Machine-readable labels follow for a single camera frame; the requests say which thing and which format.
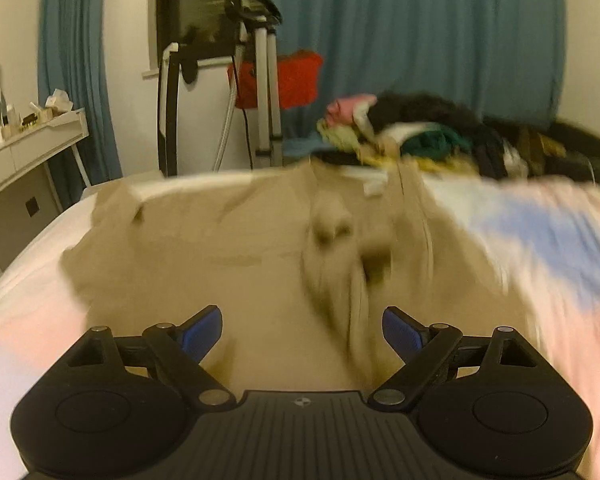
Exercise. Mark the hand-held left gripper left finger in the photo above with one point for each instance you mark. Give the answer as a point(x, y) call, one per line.
point(200, 332)

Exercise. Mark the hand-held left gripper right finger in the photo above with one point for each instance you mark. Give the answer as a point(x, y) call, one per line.
point(404, 335)

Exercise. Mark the tan printed t-shirt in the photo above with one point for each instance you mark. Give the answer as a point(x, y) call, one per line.
point(230, 260)

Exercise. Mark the pastel tie-dye duvet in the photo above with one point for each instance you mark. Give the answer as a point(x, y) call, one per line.
point(540, 240)

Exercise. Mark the cardboard box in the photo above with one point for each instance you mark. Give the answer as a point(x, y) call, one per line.
point(542, 145)

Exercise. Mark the white vanity desk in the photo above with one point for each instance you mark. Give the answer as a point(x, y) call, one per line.
point(25, 160)

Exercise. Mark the garment steamer stand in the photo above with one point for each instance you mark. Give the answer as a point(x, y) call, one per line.
point(262, 85)

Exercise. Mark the red cloth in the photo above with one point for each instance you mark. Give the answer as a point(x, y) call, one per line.
point(290, 80)

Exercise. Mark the tissue box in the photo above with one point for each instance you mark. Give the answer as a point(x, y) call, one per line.
point(59, 101)

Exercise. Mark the group of cosmetic bottles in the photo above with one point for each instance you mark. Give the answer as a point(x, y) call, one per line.
point(10, 127)

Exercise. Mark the narrow blue curtain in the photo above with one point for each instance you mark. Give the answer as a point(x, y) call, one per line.
point(75, 60)

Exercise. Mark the wide blue curtain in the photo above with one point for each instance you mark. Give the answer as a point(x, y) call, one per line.
point(405, 35)

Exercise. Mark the low wall outlet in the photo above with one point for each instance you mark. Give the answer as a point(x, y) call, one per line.
point(32, 207)

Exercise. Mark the black floor stand frame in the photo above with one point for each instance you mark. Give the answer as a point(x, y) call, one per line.
point(167, 120)

